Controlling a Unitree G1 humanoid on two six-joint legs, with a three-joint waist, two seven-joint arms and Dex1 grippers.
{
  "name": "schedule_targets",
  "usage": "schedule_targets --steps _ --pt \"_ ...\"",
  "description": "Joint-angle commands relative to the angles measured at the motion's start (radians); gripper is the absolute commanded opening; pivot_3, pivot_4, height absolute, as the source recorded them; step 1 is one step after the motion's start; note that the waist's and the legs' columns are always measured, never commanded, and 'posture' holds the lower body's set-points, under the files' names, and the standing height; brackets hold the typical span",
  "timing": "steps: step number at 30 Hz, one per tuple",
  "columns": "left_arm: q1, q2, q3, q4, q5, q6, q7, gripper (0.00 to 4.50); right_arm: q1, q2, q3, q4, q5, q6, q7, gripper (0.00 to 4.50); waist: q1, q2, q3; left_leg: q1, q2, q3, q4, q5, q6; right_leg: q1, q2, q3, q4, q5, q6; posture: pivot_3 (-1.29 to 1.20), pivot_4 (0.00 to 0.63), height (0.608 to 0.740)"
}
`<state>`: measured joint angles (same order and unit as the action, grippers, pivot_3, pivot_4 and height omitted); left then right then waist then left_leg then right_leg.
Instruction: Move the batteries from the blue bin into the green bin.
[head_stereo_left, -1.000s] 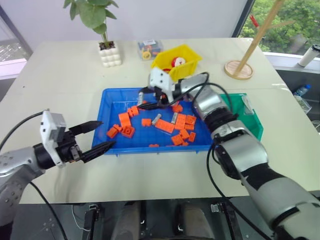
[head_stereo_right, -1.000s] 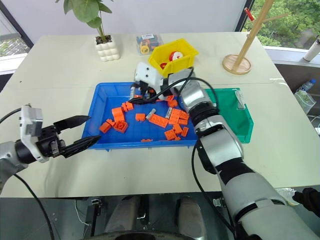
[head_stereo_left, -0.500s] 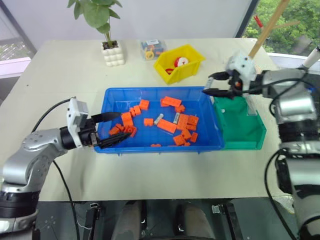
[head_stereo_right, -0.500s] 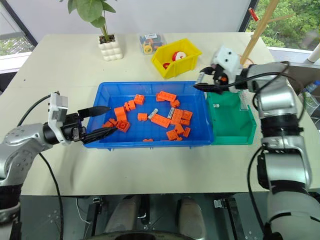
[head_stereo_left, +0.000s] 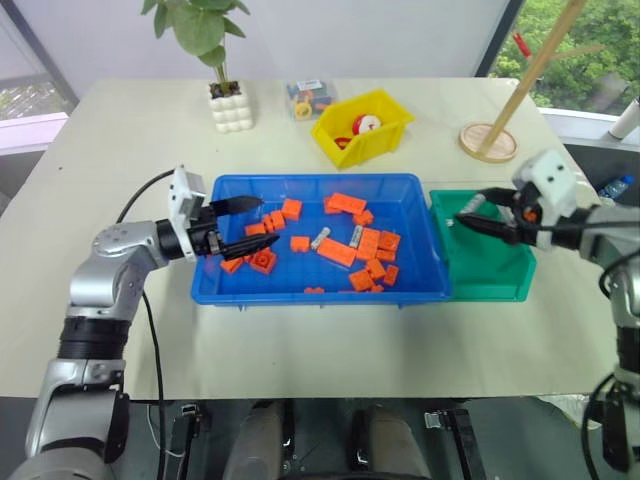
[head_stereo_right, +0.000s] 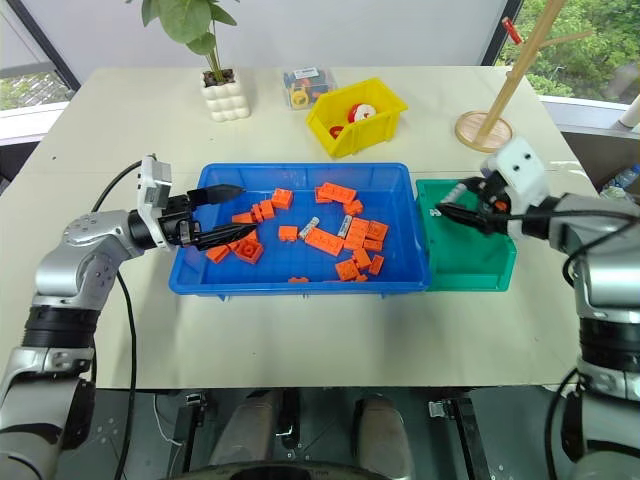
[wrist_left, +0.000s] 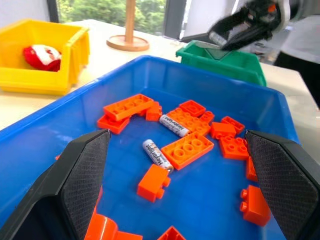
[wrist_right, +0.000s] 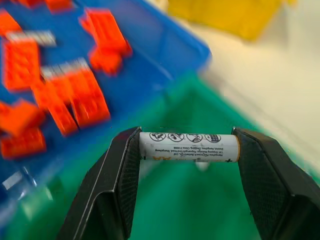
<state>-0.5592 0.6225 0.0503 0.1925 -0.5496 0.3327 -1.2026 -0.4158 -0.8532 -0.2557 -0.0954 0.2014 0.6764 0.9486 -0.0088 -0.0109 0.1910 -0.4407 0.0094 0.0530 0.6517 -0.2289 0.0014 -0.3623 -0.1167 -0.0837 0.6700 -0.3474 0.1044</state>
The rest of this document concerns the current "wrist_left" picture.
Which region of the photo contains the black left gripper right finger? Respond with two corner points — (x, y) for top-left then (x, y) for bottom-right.
(244, 129), (320, 240)

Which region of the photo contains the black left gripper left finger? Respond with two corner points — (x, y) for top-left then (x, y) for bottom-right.
(0, 129), (111, 240)

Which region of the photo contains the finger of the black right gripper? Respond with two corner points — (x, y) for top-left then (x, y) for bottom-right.
(221, 23), (275, 51)
(208, 7), (253, 41)

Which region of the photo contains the silver AA battery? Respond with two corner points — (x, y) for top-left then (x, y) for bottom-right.
(208, 30), (227, 47)
(159, 114), (191, 138)
(142, 138), (174, 173)

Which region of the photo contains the green plastic bin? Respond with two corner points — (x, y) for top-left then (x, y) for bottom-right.
(175, 39), (267, 87)

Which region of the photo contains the large blue plastic bin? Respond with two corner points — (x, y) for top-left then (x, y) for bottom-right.
(0, 54), (302, 240)

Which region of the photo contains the yellow plastic bin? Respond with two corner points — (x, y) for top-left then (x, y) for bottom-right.
(0, 18), (90, 97)

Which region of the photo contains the square orange studded brick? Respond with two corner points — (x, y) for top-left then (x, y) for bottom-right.
(219, 135), (250, 161)

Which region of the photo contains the long orange building brick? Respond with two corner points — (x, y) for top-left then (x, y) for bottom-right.
(103, 93), (155, 123)

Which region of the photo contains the small orange building brick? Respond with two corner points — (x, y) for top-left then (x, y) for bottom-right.
(145, 101), (163, 122)
(199, 110), (216, 124)

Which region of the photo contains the flat square orange brick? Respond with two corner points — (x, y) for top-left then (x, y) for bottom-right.
(178, 99), (207, 118)

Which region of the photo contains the orange brick with round holes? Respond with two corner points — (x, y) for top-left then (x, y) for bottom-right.
(160, 131), (215, 171)

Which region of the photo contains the wooden pole stand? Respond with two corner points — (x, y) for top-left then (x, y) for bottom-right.
(106, 0), (150, 52)

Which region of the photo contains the wide orange studded plate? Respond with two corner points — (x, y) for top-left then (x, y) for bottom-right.
(165, 107), (212, 137)

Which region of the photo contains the red and white packet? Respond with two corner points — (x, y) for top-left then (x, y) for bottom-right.
(23, 44), (63, 73)

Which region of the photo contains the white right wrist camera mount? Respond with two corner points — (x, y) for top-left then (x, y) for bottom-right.
(274, 0), (292, 33)

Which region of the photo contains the dark window frame post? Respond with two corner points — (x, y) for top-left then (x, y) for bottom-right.
(163, 0), (188, 40)

